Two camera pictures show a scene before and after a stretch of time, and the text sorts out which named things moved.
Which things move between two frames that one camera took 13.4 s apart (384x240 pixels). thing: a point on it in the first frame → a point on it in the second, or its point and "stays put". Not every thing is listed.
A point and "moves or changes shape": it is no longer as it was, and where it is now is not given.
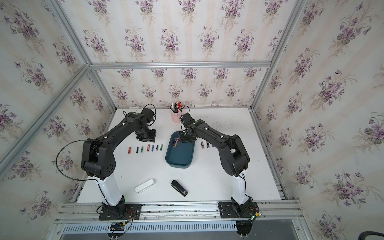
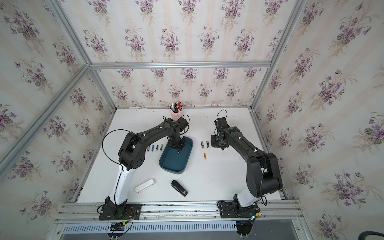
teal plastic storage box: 179,155 moves or changes shape
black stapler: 178,187 stays put
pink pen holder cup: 175,117 stays put
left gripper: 152,138 → 179,147
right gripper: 182,139 → 212,142
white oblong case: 145,186 stays put
